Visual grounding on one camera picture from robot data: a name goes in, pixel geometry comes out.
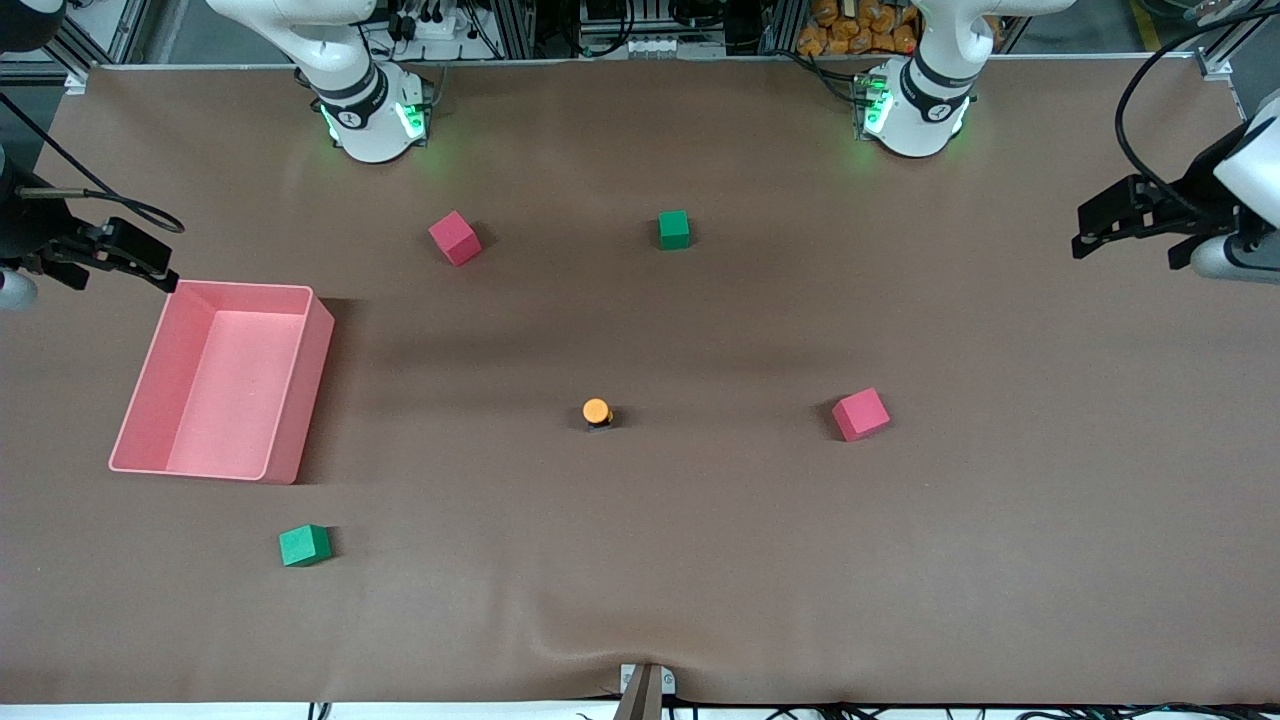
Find aluminium frame post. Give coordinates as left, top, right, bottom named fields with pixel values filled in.
left=495, top=0, right=537, bottom=59
left=762, top=0, right=807, bottom=56

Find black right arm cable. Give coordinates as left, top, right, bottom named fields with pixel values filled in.
left=0, top=90, right=187, bottom=235

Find power strip with black plugs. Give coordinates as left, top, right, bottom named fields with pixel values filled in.
left=385, top=0, right=471, bottom=43

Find pink foam cube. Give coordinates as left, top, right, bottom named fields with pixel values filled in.
left=832, top=387, right=891, bottom=443
left=428, top=210, right=483, bottom=268

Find brown camera mount pole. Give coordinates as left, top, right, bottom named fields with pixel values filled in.
left=612, top=664, right=665, bottom=720

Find grey metal bracket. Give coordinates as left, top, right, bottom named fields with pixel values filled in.
left=620, top=663, right=677, bottom=696

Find white power strip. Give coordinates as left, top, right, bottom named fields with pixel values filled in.
left=620, top=36, right=727, bottom=58

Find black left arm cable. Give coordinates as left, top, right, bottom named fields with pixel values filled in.
left=1114, top=5, right=1280, bottom=217

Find pink plastic bin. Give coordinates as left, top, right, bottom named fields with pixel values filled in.
left=108, top=280, right=336, bottom=485

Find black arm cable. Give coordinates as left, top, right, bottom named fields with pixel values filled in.
left=1114, top=5, right=1280, bottom=217
left=0, top=90, right=187, bottom=235

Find orange snack bags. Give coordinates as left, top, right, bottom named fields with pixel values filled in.
left=797, top=0, right=1004, bottom=58

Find aluminium frame corner beam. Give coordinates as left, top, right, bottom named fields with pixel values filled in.
left=40, top=0, right=153, bottom=79
left=1180, top=0, right=1280, bottom=121

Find brown table cover mat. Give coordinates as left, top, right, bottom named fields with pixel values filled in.
left=0, top=55, right=1280, bottom=707

